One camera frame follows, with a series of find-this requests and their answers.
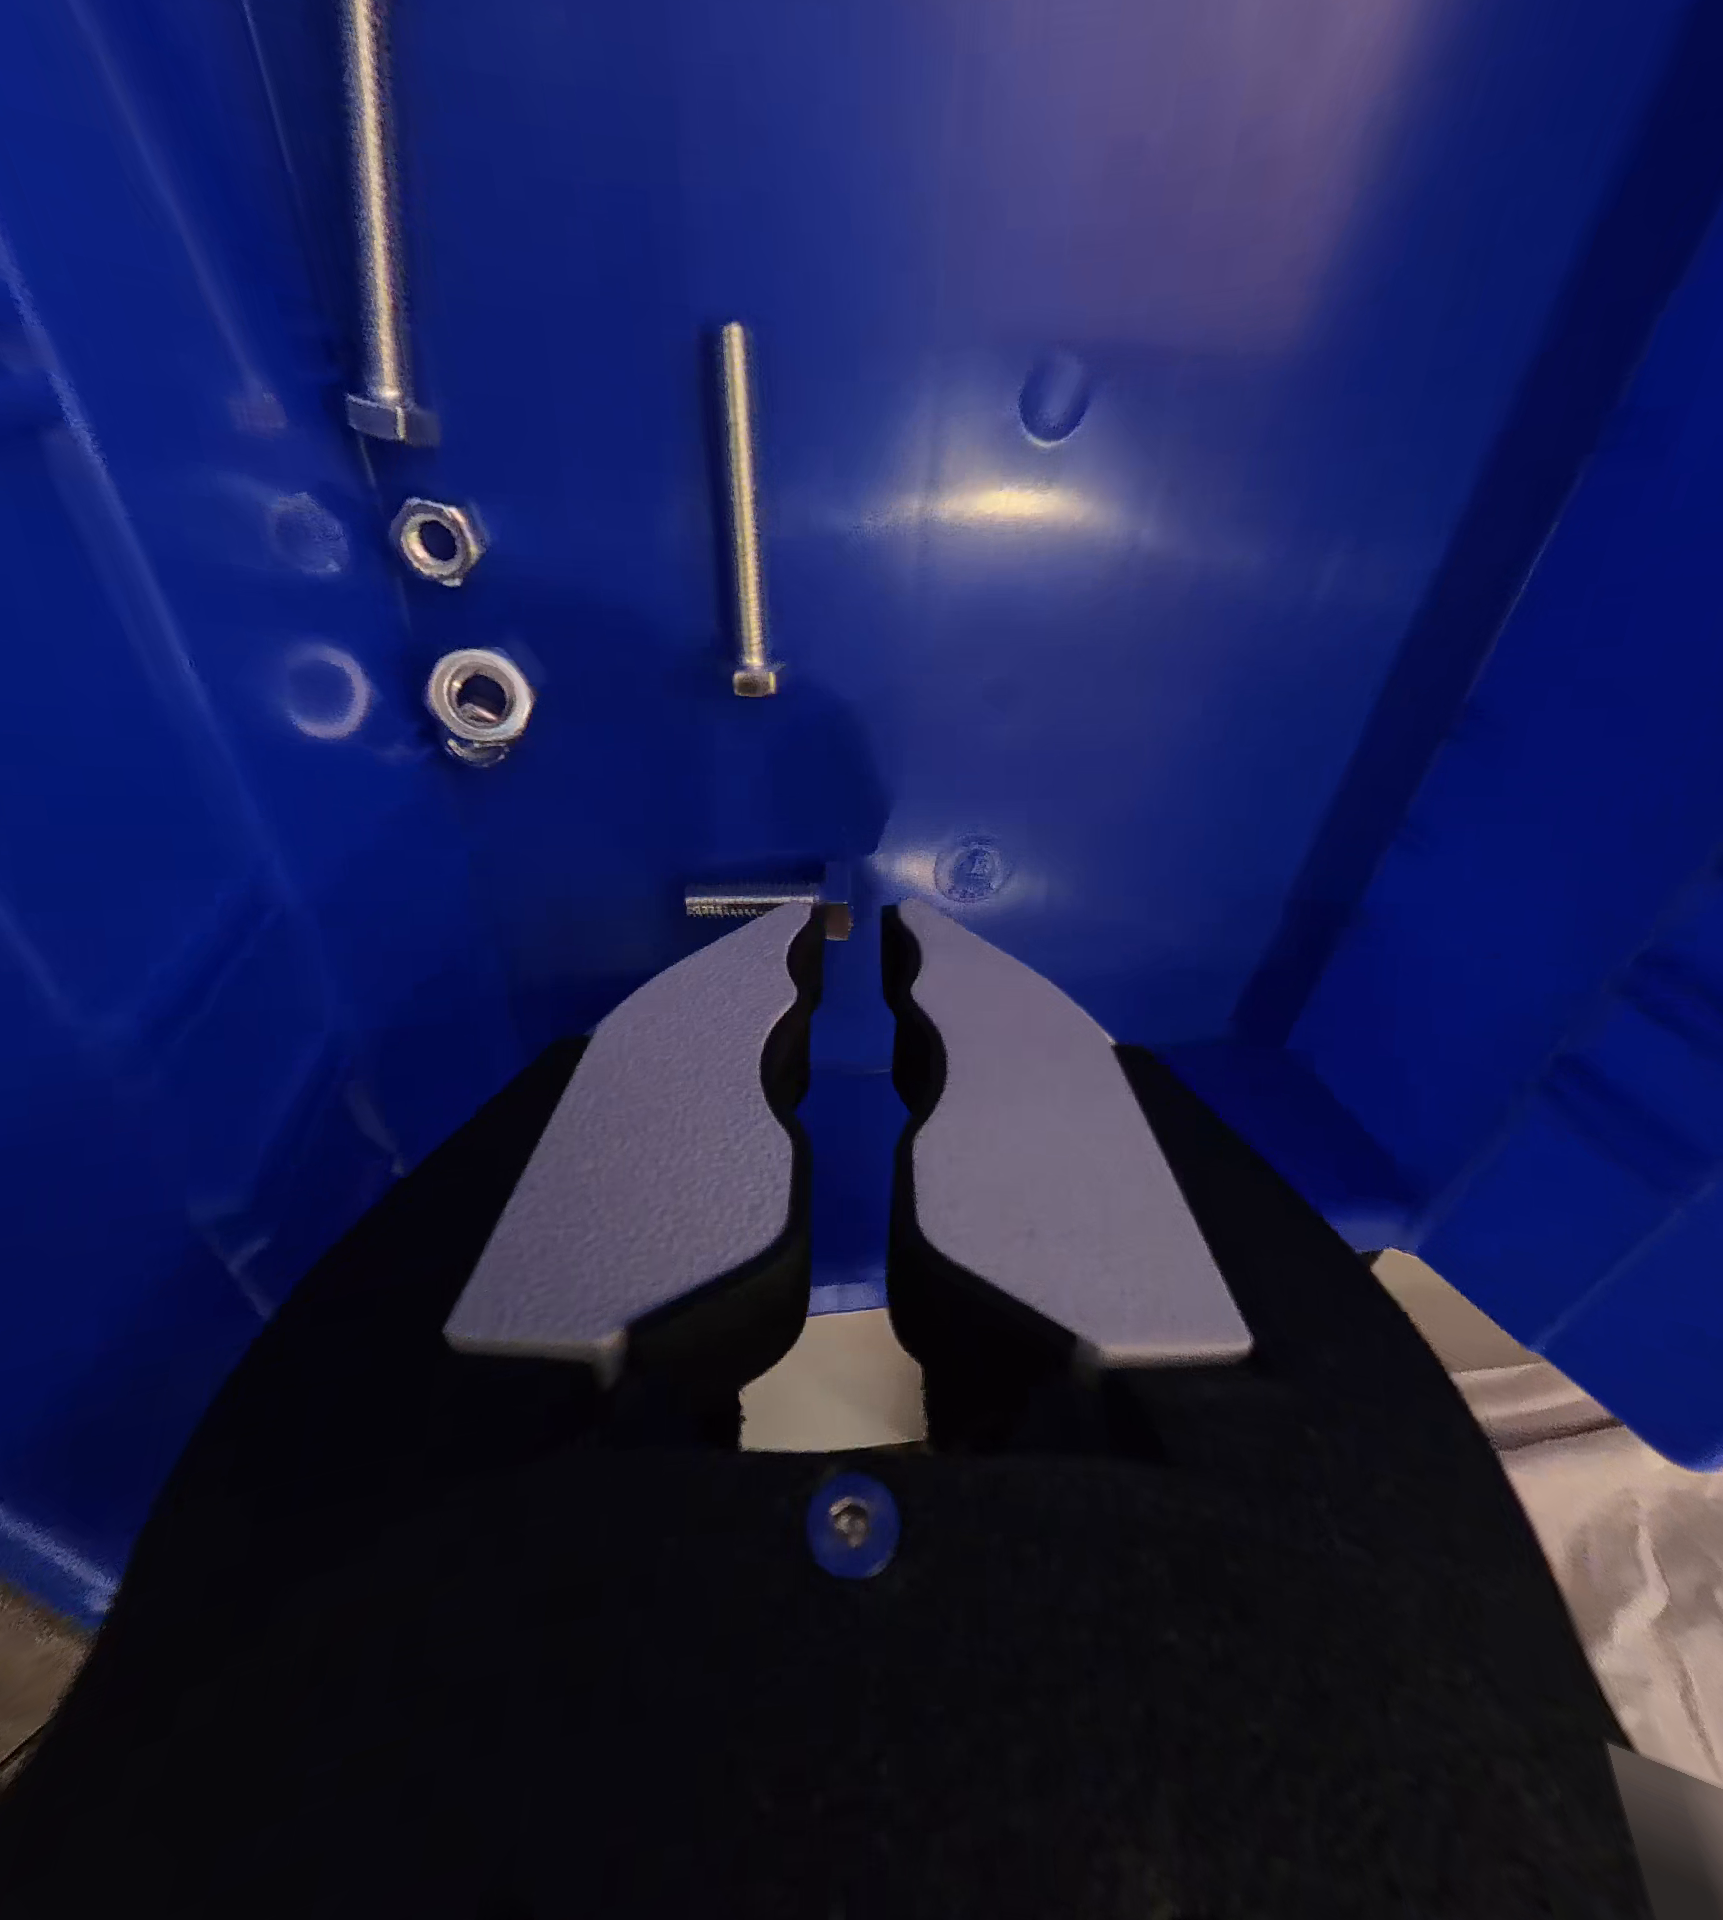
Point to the thick silver hex nut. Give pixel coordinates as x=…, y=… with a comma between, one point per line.
x=480, y=738

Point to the thin silver hex nut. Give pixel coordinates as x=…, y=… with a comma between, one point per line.
x=400, y=543

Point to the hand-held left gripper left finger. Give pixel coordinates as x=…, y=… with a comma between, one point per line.
x=637, y=1185

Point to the short thin silver bolt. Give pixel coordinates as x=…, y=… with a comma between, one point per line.
x=741, y=902

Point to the long thin silver bolt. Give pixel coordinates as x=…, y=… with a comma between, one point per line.
x=741, y=510

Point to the blue plastic bin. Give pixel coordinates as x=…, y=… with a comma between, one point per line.
x=1101, y=599

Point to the long thick silver bolt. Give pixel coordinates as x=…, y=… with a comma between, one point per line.
x=377, y=225

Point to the person's light clothing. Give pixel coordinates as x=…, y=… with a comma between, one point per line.
x=1670, y=1576

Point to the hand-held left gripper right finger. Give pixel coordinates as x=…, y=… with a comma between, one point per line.
x=1071, y=1200

